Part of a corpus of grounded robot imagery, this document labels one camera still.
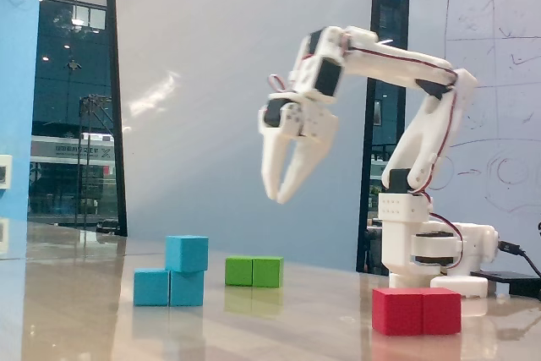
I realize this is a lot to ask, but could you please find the small blue cube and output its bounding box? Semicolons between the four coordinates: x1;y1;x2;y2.
164;234;210;274

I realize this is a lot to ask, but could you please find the black power cable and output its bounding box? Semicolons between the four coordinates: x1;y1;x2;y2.
497;240;541;278

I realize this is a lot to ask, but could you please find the red white servo wire loop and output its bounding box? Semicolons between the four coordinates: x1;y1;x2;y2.
268;74;298;95

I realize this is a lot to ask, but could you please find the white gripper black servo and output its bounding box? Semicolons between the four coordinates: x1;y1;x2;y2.
258;95;340;205

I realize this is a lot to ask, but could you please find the flat black box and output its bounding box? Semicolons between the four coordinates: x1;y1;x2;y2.
470;270;541;298

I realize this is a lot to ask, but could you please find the slim black pillar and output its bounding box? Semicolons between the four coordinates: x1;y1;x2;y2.
104;0;128;238

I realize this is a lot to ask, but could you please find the white wall switch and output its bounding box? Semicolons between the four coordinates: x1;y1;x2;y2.
0;154;14;189

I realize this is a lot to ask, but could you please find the long blue block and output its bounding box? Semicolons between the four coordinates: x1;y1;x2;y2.
133;268;205;308

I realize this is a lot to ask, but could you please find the long red block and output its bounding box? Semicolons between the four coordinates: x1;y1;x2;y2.
371;287;462;336

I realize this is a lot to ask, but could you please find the long green block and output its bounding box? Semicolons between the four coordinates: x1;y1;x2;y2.
224;255;284;288

